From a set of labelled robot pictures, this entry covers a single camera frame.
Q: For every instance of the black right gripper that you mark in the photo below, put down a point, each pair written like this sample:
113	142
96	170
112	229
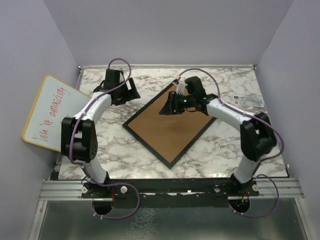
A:
171	107

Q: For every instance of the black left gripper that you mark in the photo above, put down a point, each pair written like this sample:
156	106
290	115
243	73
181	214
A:
132	94

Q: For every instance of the brown backing board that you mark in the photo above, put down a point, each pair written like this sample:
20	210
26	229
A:
170	130

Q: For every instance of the black picture frame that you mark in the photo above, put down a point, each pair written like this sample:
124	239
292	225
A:
170	130

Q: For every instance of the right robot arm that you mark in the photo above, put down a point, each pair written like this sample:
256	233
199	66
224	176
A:
257	139

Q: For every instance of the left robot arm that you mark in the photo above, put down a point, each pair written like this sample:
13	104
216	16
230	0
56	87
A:
78	133

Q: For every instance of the yellow rimmed whiteboard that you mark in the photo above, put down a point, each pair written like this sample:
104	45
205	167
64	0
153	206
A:
54	101

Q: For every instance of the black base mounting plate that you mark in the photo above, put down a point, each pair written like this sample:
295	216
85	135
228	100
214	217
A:
168	192

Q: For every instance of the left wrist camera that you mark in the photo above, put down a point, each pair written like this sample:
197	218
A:
113	78

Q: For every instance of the aluminium rail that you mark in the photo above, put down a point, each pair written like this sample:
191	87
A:
71	190

